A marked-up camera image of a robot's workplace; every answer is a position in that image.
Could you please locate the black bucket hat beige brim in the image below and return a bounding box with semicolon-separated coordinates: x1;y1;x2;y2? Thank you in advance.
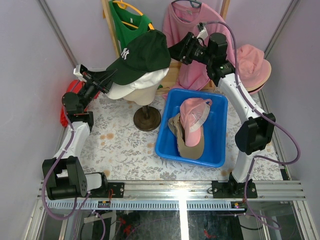
246;83;265;95

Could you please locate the green tank top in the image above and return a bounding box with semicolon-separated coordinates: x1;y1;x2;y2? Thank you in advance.
108;0;154;51

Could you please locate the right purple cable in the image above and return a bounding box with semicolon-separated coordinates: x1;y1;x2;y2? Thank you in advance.
199;20;302;231

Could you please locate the yellow clothes hanger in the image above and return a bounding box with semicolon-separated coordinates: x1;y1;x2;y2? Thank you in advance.
108;0;155;33

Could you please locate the blue plastic bin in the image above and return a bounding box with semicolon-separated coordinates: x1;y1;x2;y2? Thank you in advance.
155;88;228;168

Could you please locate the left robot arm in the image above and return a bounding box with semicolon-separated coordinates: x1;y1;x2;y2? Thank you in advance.
42;65;116;200

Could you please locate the pink baseball cap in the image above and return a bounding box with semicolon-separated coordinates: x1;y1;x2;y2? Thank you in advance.
180;97;213;147

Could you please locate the beige mannequin head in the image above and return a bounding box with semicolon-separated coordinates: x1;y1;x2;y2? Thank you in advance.
123;85;158;106

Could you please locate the black cap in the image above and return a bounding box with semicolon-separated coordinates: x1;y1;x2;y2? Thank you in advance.
106;30;171;86

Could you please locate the aluminium frame rail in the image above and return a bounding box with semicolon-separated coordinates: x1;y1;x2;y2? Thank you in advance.
46;180;306;211

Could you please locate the khaki baseball cap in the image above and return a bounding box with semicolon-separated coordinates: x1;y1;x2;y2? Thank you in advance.
168;113;205;160

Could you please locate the pink bucket hat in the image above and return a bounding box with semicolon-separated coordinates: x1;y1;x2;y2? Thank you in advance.
248;85;264;95

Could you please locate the wooden clothes rack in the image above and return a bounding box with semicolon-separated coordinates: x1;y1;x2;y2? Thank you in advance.
101;0;230;95

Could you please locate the white baseball cap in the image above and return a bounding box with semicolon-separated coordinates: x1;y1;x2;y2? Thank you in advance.
106;68;169;100

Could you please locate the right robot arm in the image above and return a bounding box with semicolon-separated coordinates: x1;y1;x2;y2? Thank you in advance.
169;32;276;198

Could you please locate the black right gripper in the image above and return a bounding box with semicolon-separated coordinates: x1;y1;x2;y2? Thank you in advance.
164;32;213;66

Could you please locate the grey clothes hanger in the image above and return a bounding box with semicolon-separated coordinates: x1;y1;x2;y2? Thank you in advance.
171;0;202;23

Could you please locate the red cloth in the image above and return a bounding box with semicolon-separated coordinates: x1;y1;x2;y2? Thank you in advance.
60;79;83;128

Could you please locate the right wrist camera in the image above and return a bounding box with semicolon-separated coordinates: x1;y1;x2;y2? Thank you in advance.
197;22;208;40

